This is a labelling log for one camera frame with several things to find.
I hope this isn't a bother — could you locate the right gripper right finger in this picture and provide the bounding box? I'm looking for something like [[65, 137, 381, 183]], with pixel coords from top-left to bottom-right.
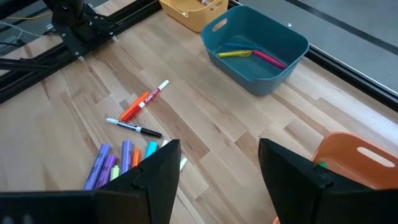
[[257, 138, 346, 224]]

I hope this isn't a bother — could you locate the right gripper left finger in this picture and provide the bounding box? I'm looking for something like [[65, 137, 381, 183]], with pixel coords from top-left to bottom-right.
[[93, 139, 182, 224]]

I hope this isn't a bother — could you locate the orange slim highlighter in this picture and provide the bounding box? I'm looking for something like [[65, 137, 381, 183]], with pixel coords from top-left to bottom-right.
[[130, 147, 142, 169], [119, 91, 150, 122]]

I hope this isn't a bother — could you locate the light green chunky highlighter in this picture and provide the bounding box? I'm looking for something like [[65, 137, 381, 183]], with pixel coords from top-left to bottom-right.
[[109, 165, 121, 181]]

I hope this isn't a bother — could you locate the teal chunky highlighter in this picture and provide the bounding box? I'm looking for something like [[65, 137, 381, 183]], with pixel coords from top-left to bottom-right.
[[144, 141, 159, 159]]

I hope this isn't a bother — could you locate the lavender chunky highlighter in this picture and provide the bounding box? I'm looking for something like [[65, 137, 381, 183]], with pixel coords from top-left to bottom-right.
[[83, 143, 112, 190], [119, 139, 134, 175]]

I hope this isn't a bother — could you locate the purple chunky highlighter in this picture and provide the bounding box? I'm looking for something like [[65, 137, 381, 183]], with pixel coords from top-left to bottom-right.
[[95, 154, 118, 190]]

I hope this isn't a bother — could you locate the black Expo marker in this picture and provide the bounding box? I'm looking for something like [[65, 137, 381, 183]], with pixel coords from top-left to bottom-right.
[[106, 117, 163, 139]]

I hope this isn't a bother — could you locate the red Expo marker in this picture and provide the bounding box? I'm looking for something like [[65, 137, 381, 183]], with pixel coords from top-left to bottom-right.
[[123, 79, 170, 123]]

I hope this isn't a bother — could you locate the pink slim highlighter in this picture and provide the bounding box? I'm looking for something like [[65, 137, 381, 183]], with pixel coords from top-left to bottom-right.
[[251, 49, 287, 70]]

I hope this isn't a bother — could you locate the yellow slim highlighter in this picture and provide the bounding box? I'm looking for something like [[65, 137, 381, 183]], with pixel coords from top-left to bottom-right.
[[216, 49, 253, 58]]

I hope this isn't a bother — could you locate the blue slim highlighter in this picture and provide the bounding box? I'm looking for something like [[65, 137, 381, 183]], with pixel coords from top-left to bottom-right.
[[222, 42, 261, 51]]

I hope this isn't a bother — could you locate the orange plastic bin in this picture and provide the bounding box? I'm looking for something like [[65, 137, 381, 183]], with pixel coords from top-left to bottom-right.
[[272, 131, 398, 224]]

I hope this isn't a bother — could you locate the teal plastic bin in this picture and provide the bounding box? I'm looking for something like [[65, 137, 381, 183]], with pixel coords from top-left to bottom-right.
[[200, 5, 310, 96]]

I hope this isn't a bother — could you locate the yellow plastic bin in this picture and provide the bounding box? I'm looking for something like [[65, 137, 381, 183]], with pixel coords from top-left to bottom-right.
[[159, 0, 230, 34]]

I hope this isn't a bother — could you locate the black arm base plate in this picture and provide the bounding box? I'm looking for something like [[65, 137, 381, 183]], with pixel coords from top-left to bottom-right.
[[52, 6, 118, 59]]

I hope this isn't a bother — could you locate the yellow cable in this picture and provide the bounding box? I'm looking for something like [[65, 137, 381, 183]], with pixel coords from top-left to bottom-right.
[[5, 11, 53, 21]]

